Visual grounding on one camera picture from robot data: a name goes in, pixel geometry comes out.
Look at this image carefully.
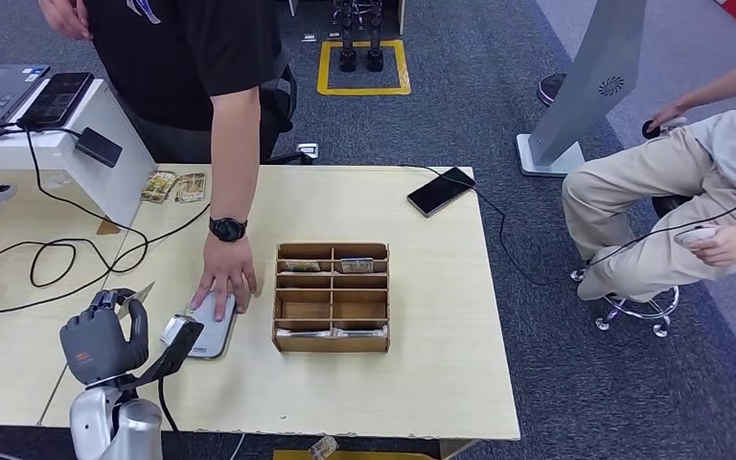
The seated person's right hand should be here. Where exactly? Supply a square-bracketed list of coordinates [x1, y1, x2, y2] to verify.
[647, 100, 691, 134]

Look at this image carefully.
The seated person's left hand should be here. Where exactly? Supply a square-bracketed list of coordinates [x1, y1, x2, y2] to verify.
[687, 223, 736, 268]

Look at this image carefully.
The standing person's right hand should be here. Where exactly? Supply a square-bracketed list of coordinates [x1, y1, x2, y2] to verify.
[37, 0, 94, 42]

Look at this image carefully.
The standing person's left hand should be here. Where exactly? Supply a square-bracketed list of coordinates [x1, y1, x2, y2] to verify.
[190, 236, 259, 323]

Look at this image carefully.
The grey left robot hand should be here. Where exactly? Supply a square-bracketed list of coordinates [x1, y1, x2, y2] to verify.
[58, 288, 151, 387]

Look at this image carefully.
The white handheld controller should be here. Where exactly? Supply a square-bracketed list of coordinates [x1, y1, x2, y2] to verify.
[674, 226, 720, 247]

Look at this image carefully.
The ID card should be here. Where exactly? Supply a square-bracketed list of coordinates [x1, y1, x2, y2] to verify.
[117, 282, 156, 319]

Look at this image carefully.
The wooden card organizer box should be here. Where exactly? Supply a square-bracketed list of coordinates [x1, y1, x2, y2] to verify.
[271, 241, 391, 355]

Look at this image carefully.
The seated person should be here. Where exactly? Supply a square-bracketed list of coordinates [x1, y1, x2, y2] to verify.
[561, 40, 736, 303]

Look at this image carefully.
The standing person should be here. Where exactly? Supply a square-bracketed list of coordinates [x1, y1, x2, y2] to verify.
[37, 0, 296, 323]

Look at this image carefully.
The black wristwatch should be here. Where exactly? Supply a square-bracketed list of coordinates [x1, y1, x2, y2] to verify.
[207, 216, 249, 243]

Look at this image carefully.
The chrome stool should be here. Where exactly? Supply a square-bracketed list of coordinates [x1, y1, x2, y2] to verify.
[569, 193, 693, 339]

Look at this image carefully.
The black smartphone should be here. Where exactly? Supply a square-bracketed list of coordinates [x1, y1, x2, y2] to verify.
[405, 167, 478, 219]
[17, 71, 95, 128]

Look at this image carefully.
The grey kiosk stand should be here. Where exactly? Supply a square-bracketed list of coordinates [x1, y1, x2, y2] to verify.
[516, 0, 649, 179]

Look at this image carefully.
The round floor base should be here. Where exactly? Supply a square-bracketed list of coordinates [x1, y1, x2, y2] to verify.
[536, 71, 569, 108]

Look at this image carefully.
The black power adapter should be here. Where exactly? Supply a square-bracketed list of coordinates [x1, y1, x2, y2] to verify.
[74, 126, 125, 169]

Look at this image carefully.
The white desk riser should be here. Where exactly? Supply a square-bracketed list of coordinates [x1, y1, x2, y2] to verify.
[0, 79, 158, 226]

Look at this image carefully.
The black office chair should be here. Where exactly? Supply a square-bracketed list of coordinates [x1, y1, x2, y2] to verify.
[260, 47, 316, 167]

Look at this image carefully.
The yellow board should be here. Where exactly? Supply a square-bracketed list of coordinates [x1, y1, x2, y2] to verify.
[272, 448, 440, 460]

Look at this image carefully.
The standing humanoid robot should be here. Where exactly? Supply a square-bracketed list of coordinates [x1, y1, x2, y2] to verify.
[333, 0, 386, 74]

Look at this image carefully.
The black controller cable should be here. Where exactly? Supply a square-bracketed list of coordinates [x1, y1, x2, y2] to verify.
[580, 171, 736, 274]

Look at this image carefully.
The black desk cable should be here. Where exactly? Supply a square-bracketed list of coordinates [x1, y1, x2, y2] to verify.
[0, 124, 150, 290]
[0, 202, 212, 321]

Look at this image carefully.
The wrist camera with black bracket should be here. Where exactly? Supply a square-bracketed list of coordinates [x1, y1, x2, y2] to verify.
[120, 315, 205, 390]

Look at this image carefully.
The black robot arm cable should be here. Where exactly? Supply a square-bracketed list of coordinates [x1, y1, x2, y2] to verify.
[156, 378, 185, 446]

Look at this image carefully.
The black phone charging cable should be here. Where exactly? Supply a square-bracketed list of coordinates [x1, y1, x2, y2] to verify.
[400, 163, 588, 288]

